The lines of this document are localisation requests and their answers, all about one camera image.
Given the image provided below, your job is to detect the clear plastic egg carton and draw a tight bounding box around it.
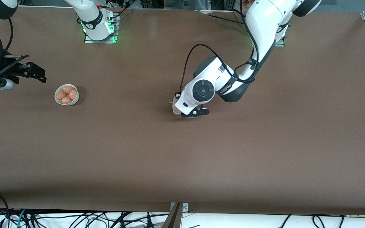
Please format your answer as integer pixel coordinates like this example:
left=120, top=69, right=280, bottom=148
left=169, top=99, right=183, bottom=117

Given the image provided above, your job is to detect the white round bowl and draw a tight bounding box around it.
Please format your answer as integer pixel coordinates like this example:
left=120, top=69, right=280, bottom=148
left=54, top=84, right=80, bottom=106

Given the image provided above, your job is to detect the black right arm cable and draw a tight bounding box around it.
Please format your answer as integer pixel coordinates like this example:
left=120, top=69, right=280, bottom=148
left=0, top=17, right=30, bottom=91

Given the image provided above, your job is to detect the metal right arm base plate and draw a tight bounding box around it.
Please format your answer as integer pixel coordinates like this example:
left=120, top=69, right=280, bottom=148
left=84, top=14, right=118, bottom=44

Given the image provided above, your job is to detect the teal cable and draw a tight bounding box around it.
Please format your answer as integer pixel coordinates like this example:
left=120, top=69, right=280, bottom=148
left=17, top=209, right=27, bottom=228

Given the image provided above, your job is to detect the dark metal post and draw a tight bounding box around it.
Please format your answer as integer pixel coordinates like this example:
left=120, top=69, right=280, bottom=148
left=161, top=203, right=183, bottom=228

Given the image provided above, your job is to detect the silver metal bracket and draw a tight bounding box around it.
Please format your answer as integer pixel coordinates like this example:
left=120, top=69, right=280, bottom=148
left=170, top=203, right=189, bottom=212

